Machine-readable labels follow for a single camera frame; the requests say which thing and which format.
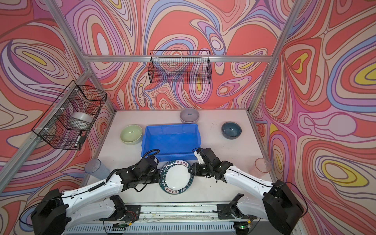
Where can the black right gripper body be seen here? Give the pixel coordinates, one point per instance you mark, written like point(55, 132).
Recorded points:
point(202, 170)

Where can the white tape roll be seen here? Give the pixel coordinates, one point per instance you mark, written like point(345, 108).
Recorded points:
point(80, 121)

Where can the clear pink plastic cup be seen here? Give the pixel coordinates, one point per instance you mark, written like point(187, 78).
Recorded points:
point(260, 168)

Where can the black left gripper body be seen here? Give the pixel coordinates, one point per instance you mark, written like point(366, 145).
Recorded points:
point(152, 177)

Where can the black wire basket left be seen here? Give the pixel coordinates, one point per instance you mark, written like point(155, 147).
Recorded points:
point(56, 131)

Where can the green bowl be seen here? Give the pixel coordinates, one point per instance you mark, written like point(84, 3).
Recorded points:
point(131, 134)

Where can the clear blue plastic cup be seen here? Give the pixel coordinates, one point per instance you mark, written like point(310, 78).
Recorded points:
point(97, 169)

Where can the blue plastic bin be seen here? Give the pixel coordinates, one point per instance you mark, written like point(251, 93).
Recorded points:
point(174, 141)

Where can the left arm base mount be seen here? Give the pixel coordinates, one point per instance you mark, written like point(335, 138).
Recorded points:
point(128, 213)

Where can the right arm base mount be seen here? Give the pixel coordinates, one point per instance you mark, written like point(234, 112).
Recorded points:
point(227, 212)

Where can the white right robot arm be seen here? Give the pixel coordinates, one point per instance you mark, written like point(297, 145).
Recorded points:
point(273, 201)

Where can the dark blue bowl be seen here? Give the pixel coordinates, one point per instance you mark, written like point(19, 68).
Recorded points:
point(231, 130)

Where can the black wire basket back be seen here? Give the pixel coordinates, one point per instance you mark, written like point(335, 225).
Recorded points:
point(180, 67)

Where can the green rimmed lettered plate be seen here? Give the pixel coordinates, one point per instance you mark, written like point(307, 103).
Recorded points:
point(175, 178)

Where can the black wire basket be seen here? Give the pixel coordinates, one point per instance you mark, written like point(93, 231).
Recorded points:
point(180, 67)
point(56, 131)

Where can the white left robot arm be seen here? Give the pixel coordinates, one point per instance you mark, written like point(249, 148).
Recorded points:
point(99, 201)

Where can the grey purple bowl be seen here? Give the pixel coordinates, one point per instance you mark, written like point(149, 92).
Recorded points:
point(189, 115)

